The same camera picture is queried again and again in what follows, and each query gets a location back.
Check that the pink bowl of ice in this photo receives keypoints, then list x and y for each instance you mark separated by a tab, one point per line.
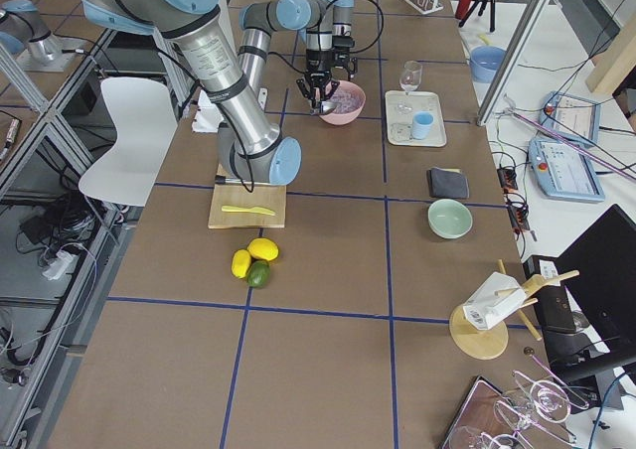
350	100

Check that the metal ice scoop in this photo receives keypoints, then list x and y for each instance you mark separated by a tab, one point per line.
325	110

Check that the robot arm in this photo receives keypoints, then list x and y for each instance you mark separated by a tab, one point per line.
250	147
338	7

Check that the light blue cup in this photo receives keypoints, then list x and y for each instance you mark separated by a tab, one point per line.
421	125

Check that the clear wine glass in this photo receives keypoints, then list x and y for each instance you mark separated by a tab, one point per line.
409	81

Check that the cream serving tray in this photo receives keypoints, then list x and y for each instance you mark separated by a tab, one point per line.
399	125

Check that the wooden cutting board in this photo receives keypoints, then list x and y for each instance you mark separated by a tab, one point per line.
273	197

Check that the metal cylinder rod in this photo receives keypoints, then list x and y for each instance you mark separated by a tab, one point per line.
225	180

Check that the blue bowl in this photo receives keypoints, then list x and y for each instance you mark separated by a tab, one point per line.
484	62

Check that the dark grey folded cloth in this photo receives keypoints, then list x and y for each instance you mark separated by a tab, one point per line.
449	184

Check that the yellow plastic knife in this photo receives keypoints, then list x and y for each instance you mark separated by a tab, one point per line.
248	210

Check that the black tripod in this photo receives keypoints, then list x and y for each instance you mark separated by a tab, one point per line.
480	6

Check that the yellow lemon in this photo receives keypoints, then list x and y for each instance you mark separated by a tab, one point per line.
262	248
241	263

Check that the green ceramic bowl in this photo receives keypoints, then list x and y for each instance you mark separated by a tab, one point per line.
449	219

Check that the white chair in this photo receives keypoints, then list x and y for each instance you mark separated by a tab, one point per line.
145	123

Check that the green lime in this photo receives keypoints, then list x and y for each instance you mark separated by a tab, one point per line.
258	274

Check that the far teach pendant tablet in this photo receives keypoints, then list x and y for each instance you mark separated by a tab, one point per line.
575	118

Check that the teach pendant tablet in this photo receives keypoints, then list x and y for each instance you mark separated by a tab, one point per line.
575	118
562	173

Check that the near teach pendant tablet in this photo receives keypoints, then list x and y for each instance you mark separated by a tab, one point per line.
562	173

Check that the white carton on stand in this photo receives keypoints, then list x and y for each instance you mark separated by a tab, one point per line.
497	298

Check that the wooden stand with base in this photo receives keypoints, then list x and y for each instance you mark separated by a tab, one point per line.
490	344

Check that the black monitor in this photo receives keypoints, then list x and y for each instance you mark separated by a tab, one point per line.
604	290

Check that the aluminium frame post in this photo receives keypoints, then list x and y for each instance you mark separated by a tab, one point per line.
525	28

